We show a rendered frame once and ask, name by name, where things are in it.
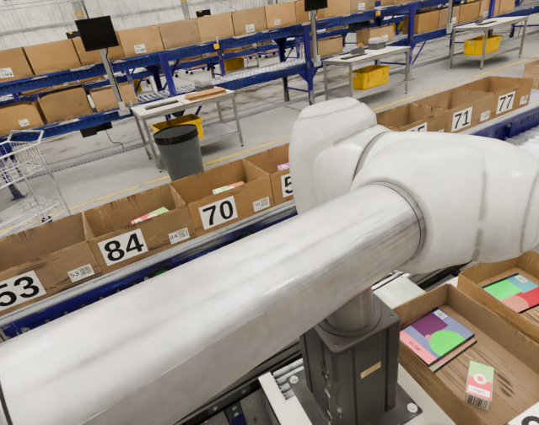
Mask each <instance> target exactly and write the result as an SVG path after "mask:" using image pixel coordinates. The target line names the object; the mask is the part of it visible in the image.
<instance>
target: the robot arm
mask: <svg viewBox="0 0 539 425"><path fill-rule="evenodd" d="M288 161H289V171H290V178H291V184H292V189H293V194H294V202H295V206H296V209H297V213H298V215H296V216H294V217H291V218H289V219H286V220H284V221H282V222H281V223H277V224H275V225H273V226H271V227H269V228H266V229H263V230H261V231H259V232H257V233H254V234H252V235H250V236H247V237H245V238H243V239H240V240H238V241H235V242H234V243H232V244H229V245H226V246H225V247H222V248H220V249H218V250H215V251H213V252H210V253H208V254H206V255H204V256H201V257H198V258H196V259H195V260H193V261H189V262H187V263H185V264H183V265H181V266H178V267H176V268H173V269H171V270H169V271H167V272H164V273H162V274H159V275H158V276H156V277H152V278H150V279H148V280H146V281H144V282H141V283H139V284H137V285H134V286H132V287H130V288H127V289H125V290H122V291H120V292H119V293H115V294H113V295H111V296H109V297H107V298H105V299H101V300H100V301H97V302H95V303H93V304H90V305H88V306H85V307H83V308H82V309H78V310H76V311H74V312H72V313H70V314H68V315H64V316H63V317H60V318H58V319H56V320H53V321H51V322H49V323H46V324H44V325H41V326H39V327H37V328H35V329H33V330H31V331H27V332H25V333H24V334H21V335H19V336H16V337H14V338H12V339H9V340H7V341H5V342H2V343H0V425H173V424H175V423H176V422H178V421H179V420H181V419H182V418H183V417H184V416H186V415H187V414H189V413H190V412H192V411H194V410H195V409H196V408H198V407H199V406H200V405H202V404H203V403H204V402H206V401H208V400H209V399H211V398H212V397H213V396H215V395H217V393H219V392H220V391H221V390H223V389H225V388H226V387H228V386H229V385H231V384H232V383H234V382H235V381H236V380H237V379H239V378H240V377H242V376H243V375H245V374H246V373H248V372H249V371H251V370H252V369H253V368H254V367H256V366H257V365H259V364H260V363H262V362H263V361H265V360H266V359H268V358H269V357H271V356H272V355H273V354H274V353H276V352H278V351H279V350H281V349H282V348H283V347H285V346H287V345H288V344H289V343H290V342H292V341H293V340H295V339H296V338H298V337H299V336H301V335H302V334H304V333H305V332H307V331H308V330H309V329H310V328H312V327H313V326H315V325H316V324H318V323H319V322H321V321H322V320H324V319H325V318H326V317H327V316H329V315H331V314H332V313H333V312H335V311H336V310H338V309H340V308H341V307H342V306H343V305H345V304H346V303H348V302H349V301H351V300H352V299H354V298H355V297H357V296H358V295H360V294H361V293H362V292H363V291H365V290H366V289H368V288H369V287H371V286H372V285H374V284H375V283H377V282H378V281H379V280H380V279H382V278H383V277H385V276H386V275H388V274H389V273H391V272H393V271H394V270H396V271H399V272H404V273H409V274H423V273H428V272H432V271H435V270H437V269H441V268H445V267H448V266H456V265H460V264H466V263H467V262H470V261H477V262H481V263H494V262H498V261H506V260H508V259H512V258H516V257H518V256H521V255H522V254H523V253H524V252H527V251H528V250H531V249H533V248H534V247H535V246H536V245H537V244H538V242H539V159H538V158H536V157H535V156H533V155H532V154H530V153H527V152H526V151H525V150H523V149H521V148H518V147H516V146H515V145H513V144H510V143H507V142H504V141H501V140H498V139H494V138H489V137H479V136H472V135H465V134H456V133H448V132H393V131H391V130H390V129H388V128H386V127H384V126H382V125H378V124H377V120H376V115H375V113H374V112H373V111H372V110H371V109H370V108H369V107H368V106H367V105H366V104H364V103H363V102H359V101H357V100H356V99H354V98H349V97H346V98H339V99H334V100H327V101H323V102H320V103H317V104H314V105H310V106H308V107H306V108H304V109H303V110H302V111H301V112H300V114H299V117H298V119H296V120H295V122H294V126H293V129H292V133H291V137H290V142H289V149H288Z"/></svg>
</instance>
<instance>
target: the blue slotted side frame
mask: <svg viewBox="0 0 539 425"><path fill-rule="evenodd" d="M538 113H539V106H538V107H536V108H534V109H532V110H528V111H526V112H524V113H521V114H519V115H517V116H514V117H511V118H509V119H507V120H505V121H501V122H500V123H497V124H495V125H492V126H489V127H487V128H485V129H482V130H481V131H478V132H474V133H473V134H470V135H472V136H479V137H489V138H494V139H498V140H501V141H504V139H503V137H505V133H506V128H507V124H509V123H511V122H513V124H512V128H511V133H510V137H509V138H512V137H513V136H517V135H519V134H520V133H523V132H525V131H527V130H528V131H529V130H530V129H532V127H537V126H538V125H539V115H538ZM532 116H533V118H532ZM526 118H527V120H526ZM520 121H521V122H520ZM517 123H518V124H517ZM533 124H534V126H533ZM514 125H515V126H514ZM527 127H528V128H527ZM521 129H522V131H521ZM501 130H502V132H501ZM495 131H496V132H495ZM515 131H516V133H515ZM488 134H489V135H488ZM494 134H495V135H494ZM296 214H297V215H298V213H297V209H296V207H291V208H290V209H287V210H285V211H283V212H280V213H277V214H275V215H272V216H271V217H269V218H265V219H262V220H261V221H258V222H256V223H253V224H251V225H248V226H246V227H244V228H242V229H238V230H236V231H234V232H232V233H229V234H226V235H224V236H221V237H219V238H217V239H214V240H211V241H209V242H207V243H205V244H203V245H199V246H197V247H195V248H192V249H190V250H187V251H185V252H182V253H180V254H178V255H176V256H172V257H171V258H168V259H166V260H163V261H160V262H158V263H155V264H153V265H152V266H148V267H145V268H143V269H141V270H139V271H137V272H134V273H131V274H129V275H126V276H124V277H121V278H119V279H116V280H115V281H112V282H108V283H107V284H105V285H102V286H100V287H97V288H94V289H92V290H89V291H88V292H86V293H82V294H79V295H78V296H75V297H73V298H71V299H68V300H65V301H63V302H61V303H59V304H55V305H53V306H51V307H49V308H46V309H43V310H41V311H39V312H36V313H34V314H32V315H28V316H26V317H24V318H22V319H20V320H16V321H14V322H12V323H9V324H7V325H4V326H2V327H0V329H1V330H2V332H3V333H4V335H5V336H10V337H11V339H12V338H14V337H16V336H19V335H18V334H17V333H16V330H17V329H18V328H20V327H25V328H26V327H29V328H30V329H31V330H33V329H35V328H37V327H39V326H41V325H44V324H46V320H49V321H50V322H51V321H53V320H56V319H57V318H60V317H63V316H64V315H65V314H64V312H65V311H67V312H68V313H69V314H70V313H72V312H74V311H75V310H78V309H82V308H83V304H85V305H86V306H88V305H90V304H92V303H95V302H97V301H100V297H103V299H105V298H107V297H109V296H110V295H113V294H115V293H117V291H116V290H117V289H119V290H120V291H122V290H125V289H127V288H130V287H132V286H133V283H134V282H135V283H136V284H139V283H141V282H144V281H145V280H144V278H145V277H148V279H149V273H150V272H153V271H155V270H158V269H160V268H161V267H164V266H168V265H169V266H170V270H171V269H173V268H176V267H178V266H179V264H180V263H181V265H183V264H185V263H187V262H189V261H193V260H194V259H193V258H194V257H196V258H198V257H201V256H204V255H206V254H207V253H208V252H209V251H210V252H213V251H215V250H218V249H220V248H221V246H222V245H223V246H224V247H225V246H226V245H229V244H232V243H234V241H235V240H236V241H238V240H237V236H238V235H241V234H244V233H246V232H248V231H251V230H252V229H254V231H255V233H257V232H259V231H260V229H261V230H263V229H266V228H269V227H271V226H272V225H275V224H277V223H281V222H282V221H283V220H284V219H285V220H286V219H289V218H291V217H294V216H295V215H296ZM38 325H39V326H38ZM16 327H17V328H16Z"/></svg>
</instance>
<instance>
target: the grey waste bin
mask: <svg viewBox="0 0 539 425"><path fill-rule="evenodd" d="M154 141H155V143H156V144H157V147H158V149H159V152H160V154H161V157H162V159H163V160H164V164H165V167H166V169H167V171H168V173H169V175H170V178H171V181H175V180H179V179H181V178H184V177H187V176H189V175H194V174H196V173H199V172H202V171H204V167H203V162H202V152H201V147H200V143H199V137H198V130H197V126H196V125H194V124H181V125H176V126H170V127H166V128H164V129H162V130H159V131H157V132H156V133H155V134H154Z"/></svg>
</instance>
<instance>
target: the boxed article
mask: <svg viewBox="0 0 539 425"><path fill-rule="evenodd" d="M492 391H493V368H492V367H489V366H487V365H483V364H480V363H476V362H473V361H470V362H469V367H468V371H467V378H466V390H465V396H464V402H465V403H468V404H471V405H473V406H477V407H480V408H482V409H484V410H487V411H489V408H490V405H491V401H492Z"/></svg>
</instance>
